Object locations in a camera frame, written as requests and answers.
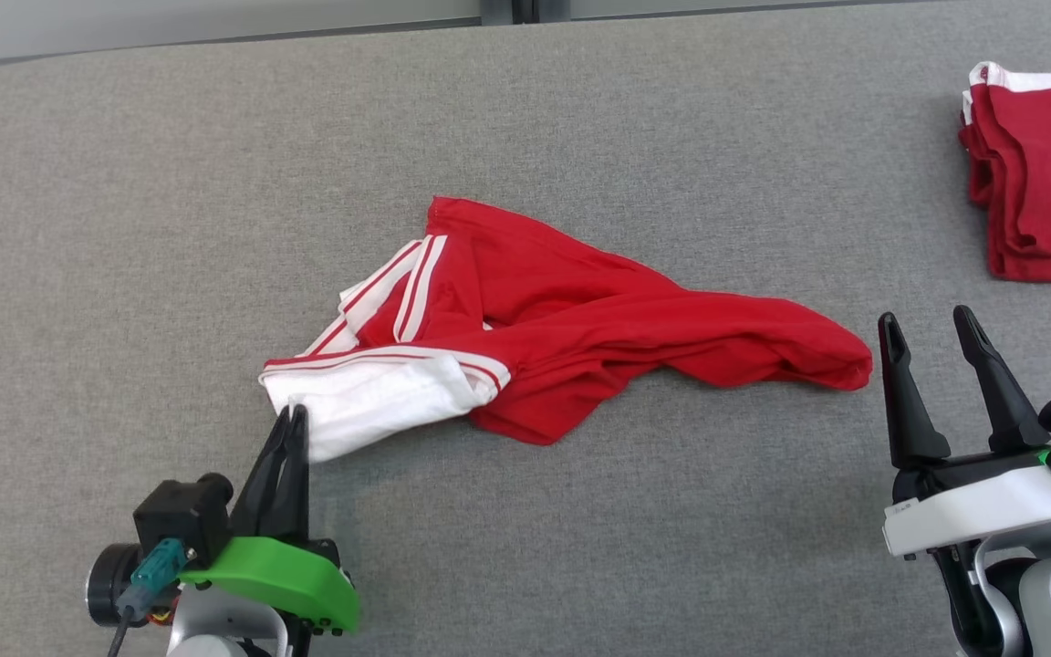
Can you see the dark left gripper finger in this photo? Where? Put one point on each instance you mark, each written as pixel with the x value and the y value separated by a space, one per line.
pixel 265 497
pixel 299 493

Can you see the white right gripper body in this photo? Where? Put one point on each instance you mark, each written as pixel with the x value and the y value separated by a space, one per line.
pixel 982 511

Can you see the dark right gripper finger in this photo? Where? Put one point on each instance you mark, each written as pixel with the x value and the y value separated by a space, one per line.
pixel 909 411
pixel 1004 411

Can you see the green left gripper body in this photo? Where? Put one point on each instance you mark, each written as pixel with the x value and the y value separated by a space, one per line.
pixel 288 579

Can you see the red shorts with navy print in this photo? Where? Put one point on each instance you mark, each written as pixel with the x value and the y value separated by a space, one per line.
pixel 1050 173

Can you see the red white striped t-shirt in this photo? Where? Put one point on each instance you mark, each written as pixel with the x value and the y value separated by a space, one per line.
pixel 571 319

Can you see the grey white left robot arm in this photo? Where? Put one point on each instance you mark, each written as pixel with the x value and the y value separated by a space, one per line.
pixel 215 620

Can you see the black cylindrical left gripper motor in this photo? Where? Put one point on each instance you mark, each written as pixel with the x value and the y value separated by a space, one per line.
pixel 110 584

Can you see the grey fabric sofa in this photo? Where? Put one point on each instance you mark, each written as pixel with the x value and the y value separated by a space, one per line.
pixel 580 547

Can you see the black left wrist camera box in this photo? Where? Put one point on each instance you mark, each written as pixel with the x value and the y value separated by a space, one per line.
pixel 181 516

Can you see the grey wall partition post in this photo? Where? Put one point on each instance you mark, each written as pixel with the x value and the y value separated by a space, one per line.
pixel 525 9

